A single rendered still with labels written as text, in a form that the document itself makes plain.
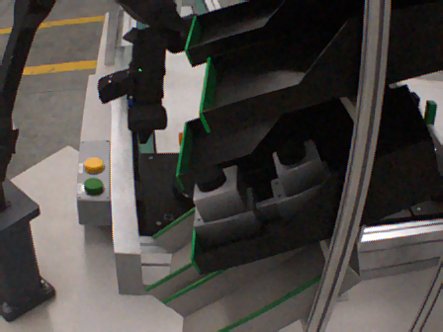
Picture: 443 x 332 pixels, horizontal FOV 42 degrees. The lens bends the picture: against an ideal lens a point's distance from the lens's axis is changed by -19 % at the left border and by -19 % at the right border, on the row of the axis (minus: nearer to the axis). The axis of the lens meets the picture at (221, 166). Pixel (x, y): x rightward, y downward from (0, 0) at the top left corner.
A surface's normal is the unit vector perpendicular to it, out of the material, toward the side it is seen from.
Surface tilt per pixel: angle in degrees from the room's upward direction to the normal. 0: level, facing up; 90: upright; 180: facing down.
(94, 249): 0
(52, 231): 0
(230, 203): 90
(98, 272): 0
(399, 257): 90
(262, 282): 45
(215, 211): 90
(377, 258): 90
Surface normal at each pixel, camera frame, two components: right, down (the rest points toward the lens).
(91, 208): 0.14, 0.53
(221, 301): -0.65, -0.65
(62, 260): 0.07, -0.84
